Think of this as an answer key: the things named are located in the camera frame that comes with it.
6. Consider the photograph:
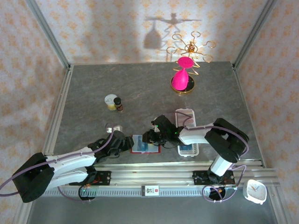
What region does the blue picture credit card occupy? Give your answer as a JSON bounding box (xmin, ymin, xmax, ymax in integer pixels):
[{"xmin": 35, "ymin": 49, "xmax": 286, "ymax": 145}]
[{"xmin": 133, "ymin": 135, "xmax": 150, "ymax": 152}]

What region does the red card holder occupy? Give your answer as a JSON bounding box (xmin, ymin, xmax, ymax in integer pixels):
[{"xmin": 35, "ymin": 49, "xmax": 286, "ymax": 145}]
[{"xmin": 129, "ymin": 134, "xmax": 162, "ymax": 154}]

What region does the credit card stack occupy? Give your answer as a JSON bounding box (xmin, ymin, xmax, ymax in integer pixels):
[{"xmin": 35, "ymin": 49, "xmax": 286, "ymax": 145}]
[{"xmin": 177, "ymin": 111, "xmax": 196, "ymax": 128}]

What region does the white plastic perforated basket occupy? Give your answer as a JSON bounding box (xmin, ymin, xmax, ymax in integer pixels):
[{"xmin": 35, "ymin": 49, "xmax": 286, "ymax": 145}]
[{"xmin": 175, "ymin": 109, "xmax": 200, "ymax": 157}]

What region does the small black-capped spice bottle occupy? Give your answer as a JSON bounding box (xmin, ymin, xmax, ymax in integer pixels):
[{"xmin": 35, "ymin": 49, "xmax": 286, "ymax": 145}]
[{"xmin": 113, "ymin": 97, "xmax": 124, "ymax": 113}]

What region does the yellow tin can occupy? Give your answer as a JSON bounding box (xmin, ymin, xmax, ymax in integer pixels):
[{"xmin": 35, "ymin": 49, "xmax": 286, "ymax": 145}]
[{"xmin": 104, "ymin": 93, "xmax": 118, "ymax": 111}]

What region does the small white label display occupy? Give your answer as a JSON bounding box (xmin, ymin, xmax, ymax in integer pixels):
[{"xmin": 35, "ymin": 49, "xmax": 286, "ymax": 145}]
[{"xmin": 141, "ymin": 185, "xmax": 160, "ymax": 198}]

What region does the white alarm clock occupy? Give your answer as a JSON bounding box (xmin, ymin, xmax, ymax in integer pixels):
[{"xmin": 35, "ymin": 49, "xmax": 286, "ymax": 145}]
[{"xmin": 242, "ymin": 179, "xmax": 267, "ymax": 205}]

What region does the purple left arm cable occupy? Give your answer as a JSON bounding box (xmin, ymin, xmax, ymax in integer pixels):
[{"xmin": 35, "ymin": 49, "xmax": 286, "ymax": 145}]
[{"xmin": 0, "ymin": 130, "xmax": 115, "ymax": 203}]

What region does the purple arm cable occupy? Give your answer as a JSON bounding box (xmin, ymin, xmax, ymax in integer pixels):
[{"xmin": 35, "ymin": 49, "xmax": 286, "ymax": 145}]
[
  {"xmin": 162, "ymin": 111, "xmax": 249, "ymax": 203},
  {"xmin": 0, "ymin": 130, "xmax": 115, "ymax": 203}
]

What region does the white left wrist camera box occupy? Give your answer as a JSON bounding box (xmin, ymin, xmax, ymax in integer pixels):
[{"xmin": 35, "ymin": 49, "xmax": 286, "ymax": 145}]
[{"xmin": 105, "ymin": 123, "xmax": 123, "ymax": 133}]

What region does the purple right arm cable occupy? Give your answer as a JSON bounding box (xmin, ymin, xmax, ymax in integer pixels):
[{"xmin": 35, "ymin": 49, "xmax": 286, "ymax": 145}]
[{"xmin": 162, "ymin": 111, "xmax": 249, "ymax": 203}]

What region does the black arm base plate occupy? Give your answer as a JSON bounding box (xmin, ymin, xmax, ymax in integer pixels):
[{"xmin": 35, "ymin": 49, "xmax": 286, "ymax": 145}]
[
  {"xmin": 192, "ymin": 170, "xmax": 235, "ymax": 187},
  {"xmin": 77, "ymin": 171, "xmax": 112, "ymax": 187}
]

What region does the aluminium front rail frame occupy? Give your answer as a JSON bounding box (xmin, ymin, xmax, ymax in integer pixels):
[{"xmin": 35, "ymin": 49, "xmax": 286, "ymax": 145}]
[{"xmin": 24, "ymin": 163, "xmax": 281, "ymax": 189}]

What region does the grey slotted cable duct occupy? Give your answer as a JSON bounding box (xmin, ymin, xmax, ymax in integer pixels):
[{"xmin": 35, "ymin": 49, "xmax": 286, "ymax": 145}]
[{"xmin": 44, "ymin": 188, "xmax": 246, "ymax": 198}]

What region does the aluminium side rail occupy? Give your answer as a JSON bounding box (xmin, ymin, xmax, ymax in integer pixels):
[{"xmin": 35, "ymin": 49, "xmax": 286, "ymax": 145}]
[
  {"xmin": 232, "ymin": 65, "xmax": 267, "ymax": 168},
  {"xmin": 38, "ymin": 67, "xmax": 73, "ymax": 168}
]

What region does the gold wire glass rack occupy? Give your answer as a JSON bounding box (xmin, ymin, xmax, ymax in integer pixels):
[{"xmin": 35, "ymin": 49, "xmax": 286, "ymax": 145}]
[{"xmin": 166, "ymin": 31, "xmax": 217, "ymax": 97}]

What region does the aluminium corner post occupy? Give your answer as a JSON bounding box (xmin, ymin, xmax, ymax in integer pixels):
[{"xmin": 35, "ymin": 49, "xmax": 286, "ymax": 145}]
[
  {"xmin": 232, "ymin": 0, "xmax": 278, "ymax": 70},
  {"xmin": 25, "ymin": 0, "xmax": 72, "ymax": 70}
]

